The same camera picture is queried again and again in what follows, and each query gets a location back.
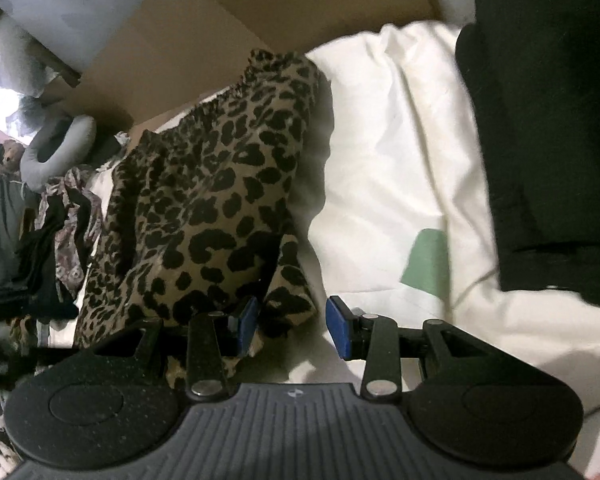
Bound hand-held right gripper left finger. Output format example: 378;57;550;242
95;296;259;403

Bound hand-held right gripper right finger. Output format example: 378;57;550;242
326;295;498;403

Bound leopard print garment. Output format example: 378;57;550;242
72;49;323;391

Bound black folded clothes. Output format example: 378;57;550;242
455;0;600;311

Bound bear printed blanket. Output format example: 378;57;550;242
80;22;600;476

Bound black garment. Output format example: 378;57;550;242
15;195;96;321

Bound grey neck pillow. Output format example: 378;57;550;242
20;114;98;193

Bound brown teddy bear toy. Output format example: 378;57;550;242
0;141;28;171

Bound brown cardboard sheet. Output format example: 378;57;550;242
45;0;443;133

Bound white pillow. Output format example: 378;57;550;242
0;20;61;98

